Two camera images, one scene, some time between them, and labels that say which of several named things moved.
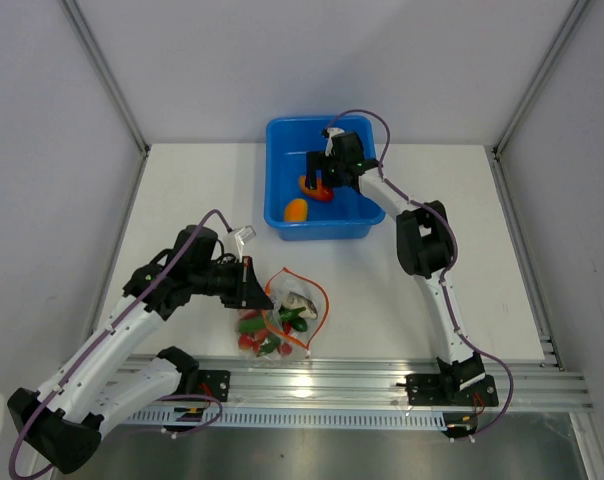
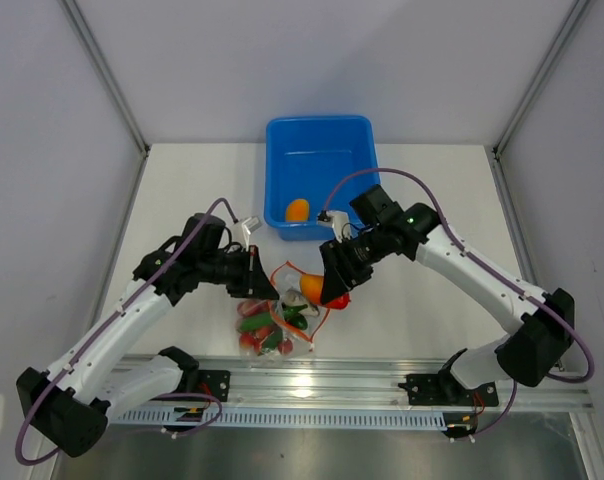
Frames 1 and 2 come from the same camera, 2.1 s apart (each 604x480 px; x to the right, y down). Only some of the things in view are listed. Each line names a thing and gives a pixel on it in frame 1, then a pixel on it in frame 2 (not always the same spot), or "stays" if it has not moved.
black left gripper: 247,290 → 253,281
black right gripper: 319,160 → 339,266
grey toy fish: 294,300 stays
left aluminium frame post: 91,41 stays
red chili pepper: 320,192 → 339,302
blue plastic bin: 349,215 stays
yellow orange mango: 296,211 stays
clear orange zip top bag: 287,330 stays
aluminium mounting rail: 540,386 stays
